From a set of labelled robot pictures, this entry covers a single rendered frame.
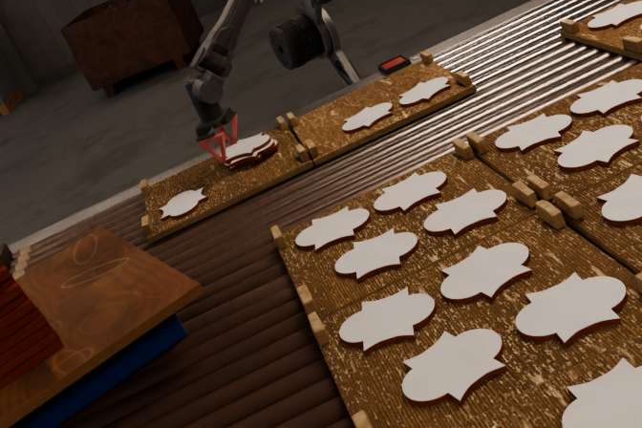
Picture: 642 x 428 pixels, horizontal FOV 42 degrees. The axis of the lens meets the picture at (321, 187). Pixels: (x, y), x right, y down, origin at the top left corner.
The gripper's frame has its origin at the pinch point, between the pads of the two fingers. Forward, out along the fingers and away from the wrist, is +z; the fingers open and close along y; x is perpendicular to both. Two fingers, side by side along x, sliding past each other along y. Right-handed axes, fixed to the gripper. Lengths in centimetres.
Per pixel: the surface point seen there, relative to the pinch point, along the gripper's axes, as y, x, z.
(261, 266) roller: -52, -21, 7
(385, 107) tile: 4.7, -40.0, 2.8
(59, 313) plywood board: -74, 7, -5
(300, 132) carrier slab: 8.5, -16.3, 3.8
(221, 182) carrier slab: -9.5, 0.8, 4.2
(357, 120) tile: 1.4, -33.3, 2.9
